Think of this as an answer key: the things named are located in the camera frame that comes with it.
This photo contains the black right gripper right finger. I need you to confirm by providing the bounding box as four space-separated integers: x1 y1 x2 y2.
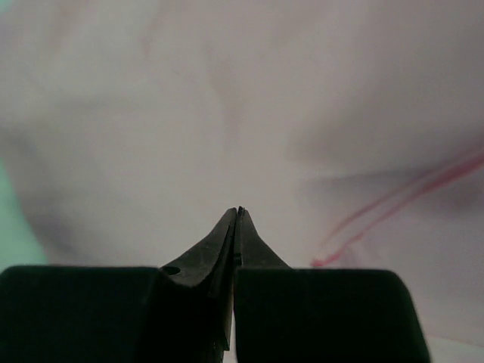
234 208 431 362

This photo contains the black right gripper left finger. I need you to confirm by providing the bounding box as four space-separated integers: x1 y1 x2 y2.
1 208 237 362

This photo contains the light pink t-shirt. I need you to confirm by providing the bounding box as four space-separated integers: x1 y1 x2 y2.
1 1 483 351

